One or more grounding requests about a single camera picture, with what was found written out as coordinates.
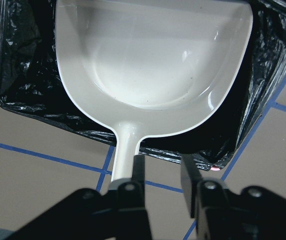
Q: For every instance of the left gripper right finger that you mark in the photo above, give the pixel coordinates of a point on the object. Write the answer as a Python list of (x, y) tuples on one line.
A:
[(206, 201)]

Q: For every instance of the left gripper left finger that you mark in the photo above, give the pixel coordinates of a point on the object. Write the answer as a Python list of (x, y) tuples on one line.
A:
[(121, 213)]

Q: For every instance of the white plastic dustpan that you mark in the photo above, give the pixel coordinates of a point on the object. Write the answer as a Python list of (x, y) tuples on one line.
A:
[(149, 68)]

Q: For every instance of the bin with black bag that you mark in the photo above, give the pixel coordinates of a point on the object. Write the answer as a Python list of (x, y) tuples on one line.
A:
[(30, 84)]

